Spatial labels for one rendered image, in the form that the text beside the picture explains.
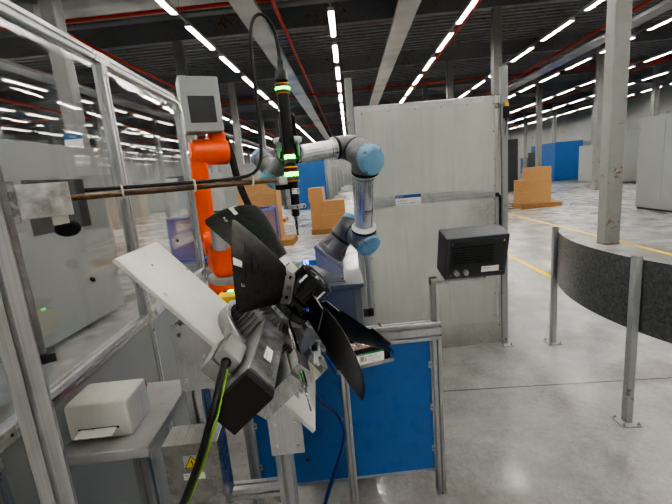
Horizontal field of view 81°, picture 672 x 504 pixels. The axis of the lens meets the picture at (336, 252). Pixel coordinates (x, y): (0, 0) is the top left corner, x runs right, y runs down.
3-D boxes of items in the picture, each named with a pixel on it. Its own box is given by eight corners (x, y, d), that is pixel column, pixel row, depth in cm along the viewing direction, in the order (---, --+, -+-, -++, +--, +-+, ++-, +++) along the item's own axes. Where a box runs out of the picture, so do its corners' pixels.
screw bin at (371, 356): (338, 373, 143) (336, 355, 141) (324, 354, 158) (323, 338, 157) (392, 359, 149) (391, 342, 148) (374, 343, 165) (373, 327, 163)
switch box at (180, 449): (184, 490, 119) (172, 426, 114) (234, 485, 119) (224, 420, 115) (174, 516, 110) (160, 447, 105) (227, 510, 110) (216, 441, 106)
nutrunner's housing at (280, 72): (293, 217, 120) (276, 56, 111) (287, 216, 123) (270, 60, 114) (304, 215, 122) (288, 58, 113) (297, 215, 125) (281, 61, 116)
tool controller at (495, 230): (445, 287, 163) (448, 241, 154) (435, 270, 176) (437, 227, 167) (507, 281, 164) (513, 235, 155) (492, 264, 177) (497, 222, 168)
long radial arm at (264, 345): (237, 345, 110) (266, 317, 109) (257, 362, 111) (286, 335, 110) (210, 404, 82) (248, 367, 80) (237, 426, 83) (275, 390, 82)
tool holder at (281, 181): (285, 210, 116) (281, 177, 114) (274, 210, 121) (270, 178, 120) (310, 207, 121) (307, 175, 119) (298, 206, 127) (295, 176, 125)
